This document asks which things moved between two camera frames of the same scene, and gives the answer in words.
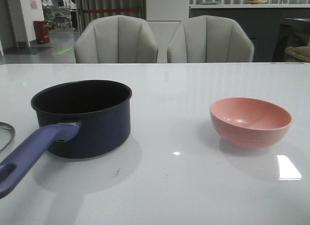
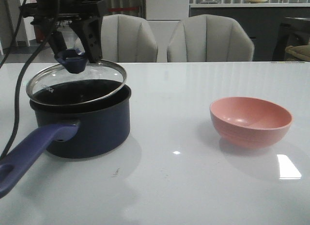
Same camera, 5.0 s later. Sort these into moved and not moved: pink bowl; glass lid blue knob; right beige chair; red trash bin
Moved: glass lid blue knob
Not moved: pink bowl; right beige chair; red trash bin
